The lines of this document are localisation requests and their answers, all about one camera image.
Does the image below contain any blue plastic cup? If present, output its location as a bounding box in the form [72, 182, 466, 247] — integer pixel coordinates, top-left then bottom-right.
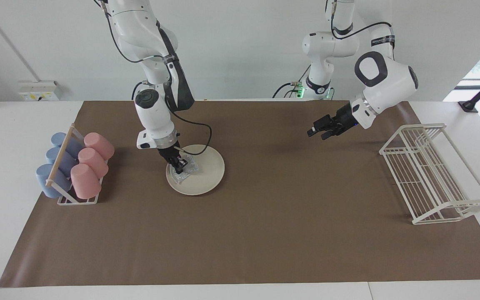
[36, 164, 72, 198]
[46, 147, 78, 175]
[51, 132, 83, 158]

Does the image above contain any white wall socket box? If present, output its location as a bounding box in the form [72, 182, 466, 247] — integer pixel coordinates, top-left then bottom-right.
[18, 80, 60, 102]

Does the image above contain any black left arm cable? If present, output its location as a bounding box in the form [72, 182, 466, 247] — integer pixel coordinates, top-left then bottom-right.
[330, 0, 395, 47]

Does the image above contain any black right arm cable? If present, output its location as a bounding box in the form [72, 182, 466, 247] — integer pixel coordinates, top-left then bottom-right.
[169, 106, 213, 156]

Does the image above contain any brown table mat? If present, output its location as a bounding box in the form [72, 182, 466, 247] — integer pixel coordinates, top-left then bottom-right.
[0, 100, 480, 288]

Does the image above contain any white wire dish rack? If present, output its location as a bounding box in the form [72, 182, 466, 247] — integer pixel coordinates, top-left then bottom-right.
[379, 123, 480, 225]

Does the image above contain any pink plastic cup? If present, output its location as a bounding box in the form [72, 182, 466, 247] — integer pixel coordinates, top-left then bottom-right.
[78, 147, 109, 179]
[70, 163, 102, 200]
[84, 132, 115, 160]

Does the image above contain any silver glitter sponge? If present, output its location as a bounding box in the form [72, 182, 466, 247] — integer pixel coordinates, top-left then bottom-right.
[169, 154, 199, 184]

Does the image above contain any cream round plate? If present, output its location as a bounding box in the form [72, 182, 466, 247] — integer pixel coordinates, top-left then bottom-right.
[166, 144, 225, 195]

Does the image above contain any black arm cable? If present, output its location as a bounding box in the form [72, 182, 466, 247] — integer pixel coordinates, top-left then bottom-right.
[169, 106, 213, 156]
[330, 0, 395, 47]

